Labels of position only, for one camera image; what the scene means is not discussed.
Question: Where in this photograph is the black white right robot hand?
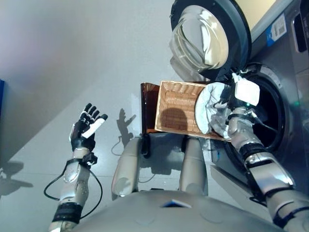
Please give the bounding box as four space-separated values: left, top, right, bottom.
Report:
218 72 261 112

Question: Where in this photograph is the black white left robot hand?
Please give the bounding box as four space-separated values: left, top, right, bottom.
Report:
69 103 109 152

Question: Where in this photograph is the white basket liner cloth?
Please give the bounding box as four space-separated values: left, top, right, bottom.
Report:
194 81 234 140

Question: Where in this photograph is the grey front-load washing machine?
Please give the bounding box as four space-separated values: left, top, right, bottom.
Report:
209 0 309 213

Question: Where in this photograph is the silver left robot leg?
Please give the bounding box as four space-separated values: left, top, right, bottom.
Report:
111 134 152 202

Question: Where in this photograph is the round glass washer door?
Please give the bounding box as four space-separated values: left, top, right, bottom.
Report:
168 0 253 81

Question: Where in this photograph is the drain filter cover blue tab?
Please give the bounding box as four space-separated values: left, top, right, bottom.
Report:
211 144 222 163

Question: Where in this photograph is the blue white washer sticker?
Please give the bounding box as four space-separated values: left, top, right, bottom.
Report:
265 13 288 47

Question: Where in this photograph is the wicker laundry basket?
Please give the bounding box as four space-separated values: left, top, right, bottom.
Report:
153 80 233 142

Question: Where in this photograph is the washer detergent drawer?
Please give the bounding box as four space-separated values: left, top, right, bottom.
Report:
291 11 309 53

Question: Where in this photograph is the dark-edged flat panel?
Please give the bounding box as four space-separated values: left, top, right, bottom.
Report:
0 78 6 127

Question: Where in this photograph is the white washer plinth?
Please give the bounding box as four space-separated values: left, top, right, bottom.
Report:
209 165 270 215

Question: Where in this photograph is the grey robot torso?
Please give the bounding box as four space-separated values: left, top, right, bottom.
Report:
72 189 287 232

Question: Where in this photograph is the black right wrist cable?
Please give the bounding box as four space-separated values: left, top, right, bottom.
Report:
250 110 279 133

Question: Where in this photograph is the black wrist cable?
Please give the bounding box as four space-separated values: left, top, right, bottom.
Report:
250 110 279 133
43 163 104 218

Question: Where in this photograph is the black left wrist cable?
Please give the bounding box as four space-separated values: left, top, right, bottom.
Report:
43 163 104 218

